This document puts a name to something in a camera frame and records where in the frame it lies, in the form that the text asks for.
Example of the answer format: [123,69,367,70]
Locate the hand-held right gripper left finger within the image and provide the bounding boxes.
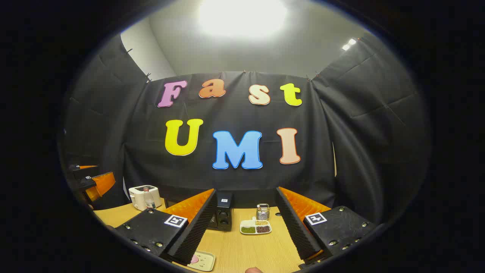
[115,188,217,265]

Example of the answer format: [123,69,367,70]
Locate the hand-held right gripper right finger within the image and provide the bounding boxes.
[275,186,376,266]

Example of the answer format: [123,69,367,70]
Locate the cream food tray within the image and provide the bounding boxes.
[187,250,216,272]

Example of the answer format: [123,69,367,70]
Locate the white divided dish of beans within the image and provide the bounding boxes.
[240,217,272,235]

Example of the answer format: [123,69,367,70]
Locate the white toaster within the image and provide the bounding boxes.
[128,185,162,211]

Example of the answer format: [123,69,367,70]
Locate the black backdrop cloth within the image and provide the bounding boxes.
[61,32,430,224]

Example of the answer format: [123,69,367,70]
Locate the large ceiling light panel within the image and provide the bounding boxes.
[197,0,288,38]

